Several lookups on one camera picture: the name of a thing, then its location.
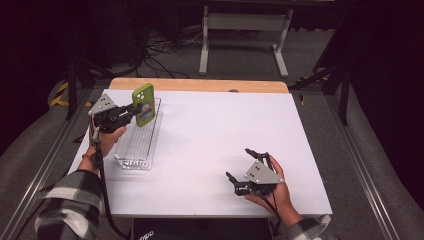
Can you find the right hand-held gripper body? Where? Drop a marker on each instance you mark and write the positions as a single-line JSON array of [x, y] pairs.
[[263, 176]]

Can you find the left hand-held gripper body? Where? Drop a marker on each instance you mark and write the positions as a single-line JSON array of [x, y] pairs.
[[106, 115]]

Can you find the green phone case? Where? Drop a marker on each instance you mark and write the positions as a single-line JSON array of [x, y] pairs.
[[144, 105]]

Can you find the clear plastic packaging tray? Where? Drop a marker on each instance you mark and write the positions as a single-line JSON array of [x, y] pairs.
[[140, 143]]

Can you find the person's left hand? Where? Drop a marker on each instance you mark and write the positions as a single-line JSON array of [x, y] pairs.
[[108, 141]]

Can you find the person's right hand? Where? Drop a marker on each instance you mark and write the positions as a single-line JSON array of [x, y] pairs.
[[283, 196]]

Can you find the black tripod stand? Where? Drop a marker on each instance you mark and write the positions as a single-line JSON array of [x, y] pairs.
[[343, 86], [71, 86]]

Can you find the yellow black floor tape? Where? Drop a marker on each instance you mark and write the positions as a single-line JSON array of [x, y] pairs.
[[60, 100]]

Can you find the aluminium rail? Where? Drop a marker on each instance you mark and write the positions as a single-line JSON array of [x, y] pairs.
[[30, 193], [363, 166]]

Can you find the white metal stand frame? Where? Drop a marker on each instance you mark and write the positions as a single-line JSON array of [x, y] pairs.
[[245, 21]]

